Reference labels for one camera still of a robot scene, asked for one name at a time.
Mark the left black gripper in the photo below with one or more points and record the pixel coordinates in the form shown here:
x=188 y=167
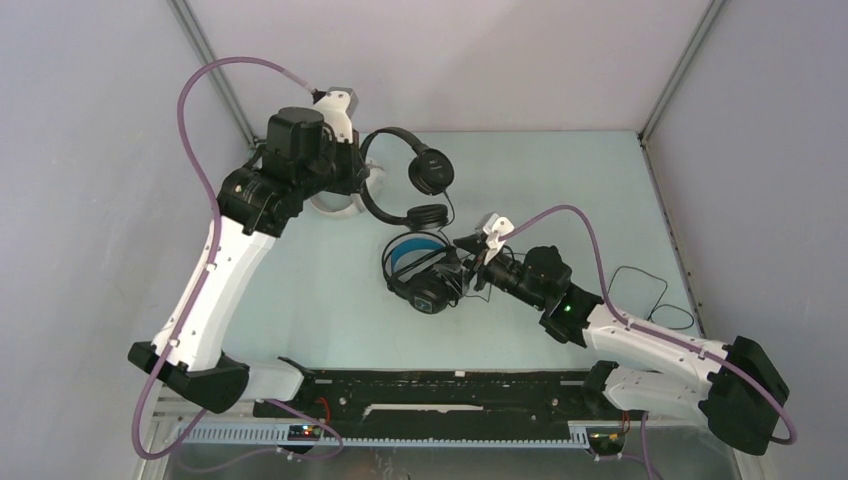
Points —
x=356 y=170

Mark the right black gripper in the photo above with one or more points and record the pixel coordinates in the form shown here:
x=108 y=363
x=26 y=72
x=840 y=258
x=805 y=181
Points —
x=473 y=244

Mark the white over-ear headphones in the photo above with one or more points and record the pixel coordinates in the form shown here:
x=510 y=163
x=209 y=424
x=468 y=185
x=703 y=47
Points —
x=339 y=207

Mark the black headphones with blue cable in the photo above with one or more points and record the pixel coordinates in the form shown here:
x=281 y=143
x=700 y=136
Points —
x=425 y=270

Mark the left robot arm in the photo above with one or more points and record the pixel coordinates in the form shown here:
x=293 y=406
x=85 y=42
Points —
x=308 y=150

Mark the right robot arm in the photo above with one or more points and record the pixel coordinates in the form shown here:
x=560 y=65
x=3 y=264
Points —
x=733 y=389

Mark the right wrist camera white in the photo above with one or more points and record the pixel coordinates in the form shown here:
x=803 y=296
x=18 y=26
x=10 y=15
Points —
x=494 y=228

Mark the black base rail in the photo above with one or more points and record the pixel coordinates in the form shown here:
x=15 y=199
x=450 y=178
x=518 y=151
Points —
x=475 y=406

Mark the right aluminium frame post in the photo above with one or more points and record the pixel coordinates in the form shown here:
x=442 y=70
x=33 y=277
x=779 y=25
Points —
x=647 y=134

